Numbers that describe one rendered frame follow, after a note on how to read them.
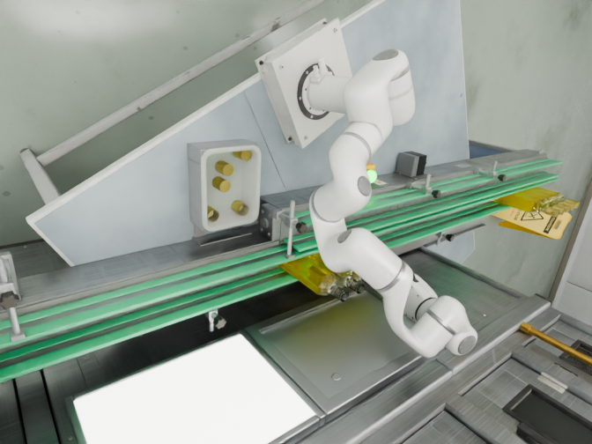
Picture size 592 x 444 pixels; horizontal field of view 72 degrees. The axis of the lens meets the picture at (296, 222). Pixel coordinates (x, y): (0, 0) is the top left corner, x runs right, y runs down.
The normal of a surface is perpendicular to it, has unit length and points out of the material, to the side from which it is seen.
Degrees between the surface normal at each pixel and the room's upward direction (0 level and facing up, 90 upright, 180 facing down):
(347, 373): 90
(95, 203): 0
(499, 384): 90
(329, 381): 90
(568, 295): 90
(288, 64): 4
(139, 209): 0
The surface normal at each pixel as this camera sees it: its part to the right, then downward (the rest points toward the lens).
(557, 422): 0.07, -0.92
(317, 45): 0.66, 0.30
